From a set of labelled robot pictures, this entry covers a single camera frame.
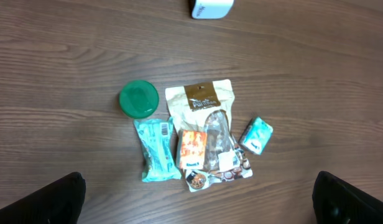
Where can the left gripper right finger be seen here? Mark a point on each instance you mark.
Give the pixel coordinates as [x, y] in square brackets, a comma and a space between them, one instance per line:
[336, 201]

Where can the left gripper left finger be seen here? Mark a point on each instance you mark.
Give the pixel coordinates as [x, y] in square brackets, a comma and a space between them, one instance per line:
[57, 203]

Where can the teal tissue pack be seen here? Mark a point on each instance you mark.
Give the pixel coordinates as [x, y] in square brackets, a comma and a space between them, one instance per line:
[256, 136]

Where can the teal snack packet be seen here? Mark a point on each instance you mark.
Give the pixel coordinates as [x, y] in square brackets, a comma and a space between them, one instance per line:
[155, 136]

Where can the green lid container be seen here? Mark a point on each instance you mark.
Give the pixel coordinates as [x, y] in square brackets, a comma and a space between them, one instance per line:
[138, 99]

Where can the beige snack pouch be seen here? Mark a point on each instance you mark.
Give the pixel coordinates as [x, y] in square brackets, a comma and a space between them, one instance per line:
[206, 107]

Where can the orange tissue pack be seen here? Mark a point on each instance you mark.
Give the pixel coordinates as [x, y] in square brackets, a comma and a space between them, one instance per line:
[191, 149]

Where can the white barcode scanner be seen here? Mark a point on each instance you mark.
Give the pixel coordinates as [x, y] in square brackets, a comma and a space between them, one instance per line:
[211, 9]

